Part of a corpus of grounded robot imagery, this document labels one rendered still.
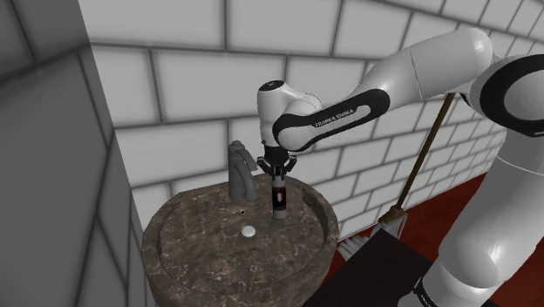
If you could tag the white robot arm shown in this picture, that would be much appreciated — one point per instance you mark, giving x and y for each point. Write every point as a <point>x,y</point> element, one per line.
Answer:
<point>429,72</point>

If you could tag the brown marble round sink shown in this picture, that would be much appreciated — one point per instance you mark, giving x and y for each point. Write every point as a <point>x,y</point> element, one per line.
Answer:
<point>238,251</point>

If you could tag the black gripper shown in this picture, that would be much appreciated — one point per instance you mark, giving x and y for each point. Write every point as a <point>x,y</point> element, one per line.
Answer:
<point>275,154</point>

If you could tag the grey faucet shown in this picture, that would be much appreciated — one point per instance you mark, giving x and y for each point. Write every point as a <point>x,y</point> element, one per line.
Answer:
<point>241,172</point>

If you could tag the black and red spray bottle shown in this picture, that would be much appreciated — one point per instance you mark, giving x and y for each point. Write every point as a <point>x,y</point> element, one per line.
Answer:
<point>278,196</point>

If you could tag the dark robot stand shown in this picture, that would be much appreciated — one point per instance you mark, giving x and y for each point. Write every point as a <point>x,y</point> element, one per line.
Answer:
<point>374,272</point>

